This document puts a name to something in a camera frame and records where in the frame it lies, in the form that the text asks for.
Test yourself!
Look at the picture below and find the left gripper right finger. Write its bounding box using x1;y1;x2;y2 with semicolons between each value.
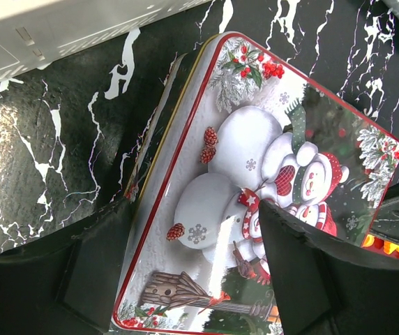
259;200;399;334

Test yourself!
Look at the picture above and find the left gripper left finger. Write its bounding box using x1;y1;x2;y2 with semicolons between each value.
0;200;131;334

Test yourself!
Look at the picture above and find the gold tin lid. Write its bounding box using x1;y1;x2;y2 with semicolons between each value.
112;32;399;334

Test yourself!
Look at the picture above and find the gold cookie tin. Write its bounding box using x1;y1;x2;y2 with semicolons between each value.
123;50;209;208

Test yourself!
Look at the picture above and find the red round plate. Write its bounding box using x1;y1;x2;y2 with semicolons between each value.
361;234;399;259

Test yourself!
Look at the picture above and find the white book organizer box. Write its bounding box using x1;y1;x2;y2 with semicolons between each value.
0;0;201;82

